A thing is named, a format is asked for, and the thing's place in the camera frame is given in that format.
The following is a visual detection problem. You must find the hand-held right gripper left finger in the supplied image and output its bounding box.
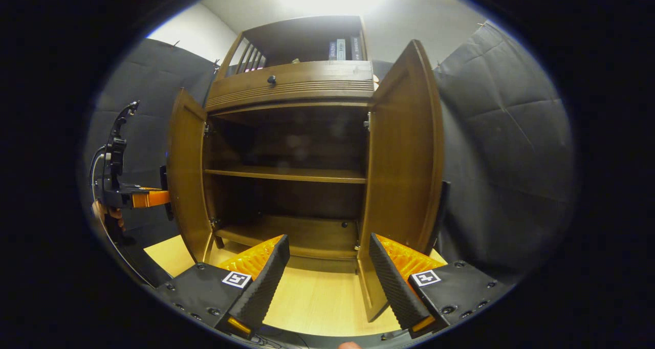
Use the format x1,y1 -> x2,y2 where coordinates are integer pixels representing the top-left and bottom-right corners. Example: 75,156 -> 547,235
154,234 -> 291,339

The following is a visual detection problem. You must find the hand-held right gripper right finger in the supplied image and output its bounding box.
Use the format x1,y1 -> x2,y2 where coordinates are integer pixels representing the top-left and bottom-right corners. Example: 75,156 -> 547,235
368,232 -> 515,339

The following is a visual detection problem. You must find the wooden shoe cabinet door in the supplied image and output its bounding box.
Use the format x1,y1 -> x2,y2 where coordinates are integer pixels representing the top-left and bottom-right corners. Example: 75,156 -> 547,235
160,87 -> 215,264
357,39 -> 451,323

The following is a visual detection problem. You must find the wooden double-door shoe cabinet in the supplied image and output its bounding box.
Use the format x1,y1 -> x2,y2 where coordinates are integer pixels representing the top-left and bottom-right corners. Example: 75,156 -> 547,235
166,15 -> 451,323

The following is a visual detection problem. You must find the wooden inner cabinet shelf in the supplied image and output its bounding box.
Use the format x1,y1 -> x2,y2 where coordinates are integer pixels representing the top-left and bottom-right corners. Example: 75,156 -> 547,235
205,166 -> 367,184

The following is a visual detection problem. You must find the wooden cabinet drawer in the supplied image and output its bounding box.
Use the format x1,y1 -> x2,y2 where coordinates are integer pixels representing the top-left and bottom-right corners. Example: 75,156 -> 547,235
206,60 -> 375,113

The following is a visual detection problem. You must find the black backdrop cloth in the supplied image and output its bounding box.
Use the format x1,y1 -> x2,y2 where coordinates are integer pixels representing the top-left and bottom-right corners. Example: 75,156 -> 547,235
82,20 -> 579,288

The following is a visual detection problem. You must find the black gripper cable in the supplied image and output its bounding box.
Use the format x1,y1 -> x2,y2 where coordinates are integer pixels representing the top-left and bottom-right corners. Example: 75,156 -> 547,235
89,144 -> 154,288

